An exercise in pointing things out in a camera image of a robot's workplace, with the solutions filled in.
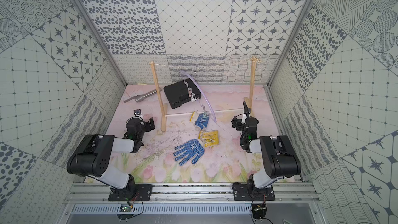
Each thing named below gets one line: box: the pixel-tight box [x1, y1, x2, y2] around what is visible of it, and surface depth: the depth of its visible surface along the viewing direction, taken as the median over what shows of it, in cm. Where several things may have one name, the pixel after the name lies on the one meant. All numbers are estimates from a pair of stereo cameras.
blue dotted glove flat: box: [173, 138, 206, 166], surface depth 90 cm
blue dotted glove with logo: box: [194, 113, 210, 130], surface depth 100 cm
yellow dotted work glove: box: [197, 129, 220, 148], surface depth 92 cm
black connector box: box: [251, 203, 267, 220], surface depth 74 cm
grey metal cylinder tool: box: [123, 88, 163, 104], surface depth 113 cm
